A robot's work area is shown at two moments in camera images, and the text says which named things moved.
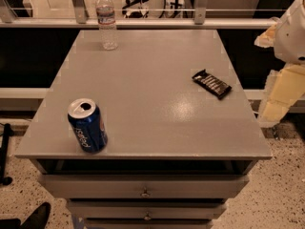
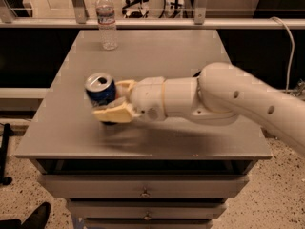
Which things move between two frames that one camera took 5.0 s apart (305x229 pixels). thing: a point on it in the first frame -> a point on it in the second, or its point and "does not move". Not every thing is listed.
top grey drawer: x=143 y=185 does not move
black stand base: x=8 y=131 does not move
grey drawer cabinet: x=174 y=153 does not move
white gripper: x=291 y=35 -> x=148 y=98
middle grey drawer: x=104 y=209 does not move
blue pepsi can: x=88 y=125 -> x=100 y=89
